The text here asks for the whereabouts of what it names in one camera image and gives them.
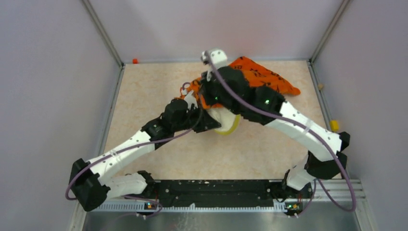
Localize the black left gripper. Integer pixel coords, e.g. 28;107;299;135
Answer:
173;103;221;133

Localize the white pillow yellow edge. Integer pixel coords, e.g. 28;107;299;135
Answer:
206;107;241;135

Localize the orange patterned pillowcase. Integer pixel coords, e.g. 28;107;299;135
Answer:
180;56;301;109

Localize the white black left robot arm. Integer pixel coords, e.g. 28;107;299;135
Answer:
66;99;221;212

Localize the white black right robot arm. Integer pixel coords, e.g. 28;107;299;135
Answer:
191;66;350;198

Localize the yellow toy block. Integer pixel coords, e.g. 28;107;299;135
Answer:
329;120;340;132

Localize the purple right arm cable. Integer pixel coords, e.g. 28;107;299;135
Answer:
204;51;357;219

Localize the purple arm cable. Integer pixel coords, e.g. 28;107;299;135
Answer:
204;51;357;219
65;82;204;220

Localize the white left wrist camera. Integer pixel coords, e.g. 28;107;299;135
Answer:
183;91;198;110

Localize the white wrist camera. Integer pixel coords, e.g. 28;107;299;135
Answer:
201;48;229;81
183;91;198;110

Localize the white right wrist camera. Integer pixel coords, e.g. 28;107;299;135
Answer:
201;48;229;81

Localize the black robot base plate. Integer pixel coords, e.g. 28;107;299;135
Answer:
134;180;312;208

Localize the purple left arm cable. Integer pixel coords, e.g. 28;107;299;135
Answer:
65;82;204;220

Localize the aluminium front rail frame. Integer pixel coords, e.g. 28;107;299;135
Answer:
68;179;367;214

